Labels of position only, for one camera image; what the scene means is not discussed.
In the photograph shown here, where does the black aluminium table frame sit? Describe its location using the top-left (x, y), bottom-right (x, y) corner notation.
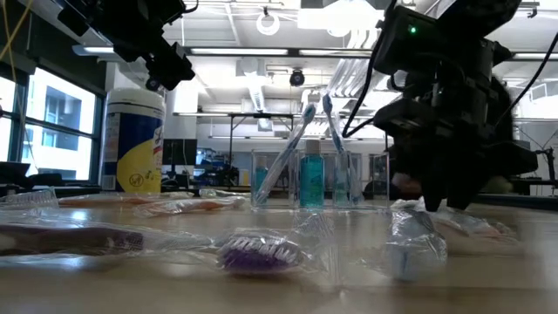
top-left (0, 185), bottom-right (558, 213)

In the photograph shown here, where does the clear acrylic organizer box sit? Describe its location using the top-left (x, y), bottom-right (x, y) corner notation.
top-left (250, 147), bottom-right (391, 209)

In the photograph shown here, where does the white ring ceiling lamp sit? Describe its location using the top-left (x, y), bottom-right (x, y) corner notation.
top-left (255, 11), bottom-right (281, 37)

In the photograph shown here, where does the small black monitor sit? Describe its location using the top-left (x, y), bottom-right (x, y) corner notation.
top-left (161, 138), bottom-right (198, 166)

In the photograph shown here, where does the black workstation frame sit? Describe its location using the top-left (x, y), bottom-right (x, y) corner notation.
top-left (173, 112), bottom-right (298, 175)

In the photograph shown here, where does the disinfecting wipes canister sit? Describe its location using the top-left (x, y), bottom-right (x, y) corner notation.
top-left (99, 86), bottom-right (167, 195)

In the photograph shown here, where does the yellow hanging cable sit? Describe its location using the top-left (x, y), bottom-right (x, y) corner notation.
top-left (0, 0), bottom-right (35, 84)

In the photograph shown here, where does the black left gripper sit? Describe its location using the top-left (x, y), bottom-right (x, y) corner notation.
top-left (112, 24), bottom-right (196, 92)

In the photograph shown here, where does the maroon toothbrush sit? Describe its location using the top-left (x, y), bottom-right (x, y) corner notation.
top-left (0, 220), bottom-right (147, 258)

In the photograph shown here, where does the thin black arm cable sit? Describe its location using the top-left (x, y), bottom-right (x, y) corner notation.
top-left (495, 30), bottom-right (558, 128)

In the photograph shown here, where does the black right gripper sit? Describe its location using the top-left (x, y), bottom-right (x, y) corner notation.
top-left (373, 85), bottom-right (541, 213)

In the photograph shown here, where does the white toothbrush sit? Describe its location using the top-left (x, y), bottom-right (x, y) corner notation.
top-left (0, 215), bottom-right (345, 284)

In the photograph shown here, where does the large office window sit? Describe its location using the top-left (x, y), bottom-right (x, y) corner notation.
top-left (0, 65), bottom-right (105, 184)

